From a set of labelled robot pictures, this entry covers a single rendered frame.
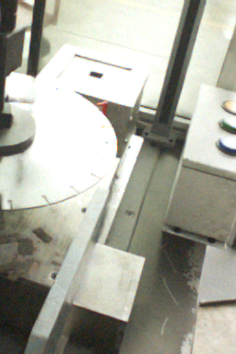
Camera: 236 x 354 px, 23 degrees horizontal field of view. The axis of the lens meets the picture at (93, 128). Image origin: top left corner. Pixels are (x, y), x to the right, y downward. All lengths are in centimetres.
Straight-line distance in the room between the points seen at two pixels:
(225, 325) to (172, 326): 108
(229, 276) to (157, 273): 115
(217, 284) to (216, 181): 111
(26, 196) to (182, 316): 31
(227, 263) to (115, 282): 134
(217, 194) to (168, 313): 20
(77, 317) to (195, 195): 29
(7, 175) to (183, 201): 34
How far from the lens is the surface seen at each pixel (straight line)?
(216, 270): 203
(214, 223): 94
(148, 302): 85
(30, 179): 68
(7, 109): 66
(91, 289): 74
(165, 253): 93
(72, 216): 79
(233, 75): 114
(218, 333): 188
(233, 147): 92
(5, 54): 60
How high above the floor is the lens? 137
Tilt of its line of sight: 31 degrees down
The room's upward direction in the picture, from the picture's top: 11 degrees clockwise
